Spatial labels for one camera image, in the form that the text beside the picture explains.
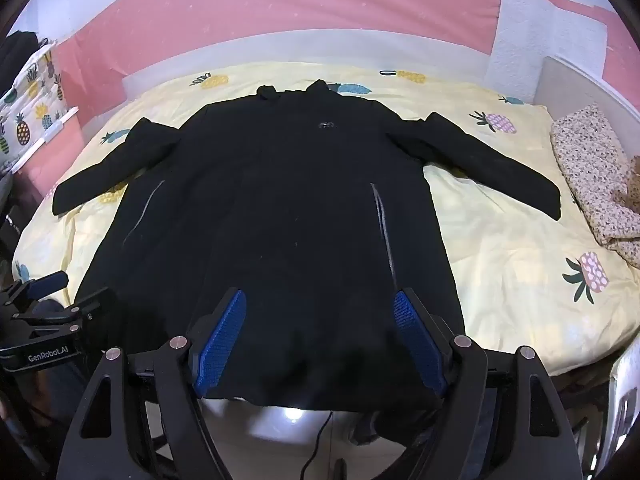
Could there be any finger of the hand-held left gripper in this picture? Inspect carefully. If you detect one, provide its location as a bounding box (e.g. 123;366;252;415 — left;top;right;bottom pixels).
24;270;70;302
67;286;120;333

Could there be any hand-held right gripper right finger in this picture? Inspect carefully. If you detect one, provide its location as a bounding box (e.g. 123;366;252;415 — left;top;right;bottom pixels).
392;287;584;480

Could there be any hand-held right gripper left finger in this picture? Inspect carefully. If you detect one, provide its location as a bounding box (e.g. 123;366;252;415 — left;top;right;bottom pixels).
64;287;248;480

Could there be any black coat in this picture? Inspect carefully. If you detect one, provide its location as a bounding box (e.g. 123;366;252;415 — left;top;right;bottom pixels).
52;79;562;412

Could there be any yellow pineapple print bed sheet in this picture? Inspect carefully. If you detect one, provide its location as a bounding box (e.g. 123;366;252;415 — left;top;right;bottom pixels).
11;62;640;378

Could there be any pineapple print fabric organizer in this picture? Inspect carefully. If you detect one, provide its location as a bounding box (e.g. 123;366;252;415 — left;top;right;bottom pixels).
0;40;68;171

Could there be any dark hanging cloth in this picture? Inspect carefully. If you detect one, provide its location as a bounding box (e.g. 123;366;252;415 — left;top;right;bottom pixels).
0;30;40;92

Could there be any floral patterned quilt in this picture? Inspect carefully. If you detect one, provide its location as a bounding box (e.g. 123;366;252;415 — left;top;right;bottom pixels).
550;104;640;267

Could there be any grey bed headboard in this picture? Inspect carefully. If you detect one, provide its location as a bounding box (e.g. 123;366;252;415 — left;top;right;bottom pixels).
536;55;640;161

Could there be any black cable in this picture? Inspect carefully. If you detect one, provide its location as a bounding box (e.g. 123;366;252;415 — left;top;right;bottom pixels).
299;411;335;480

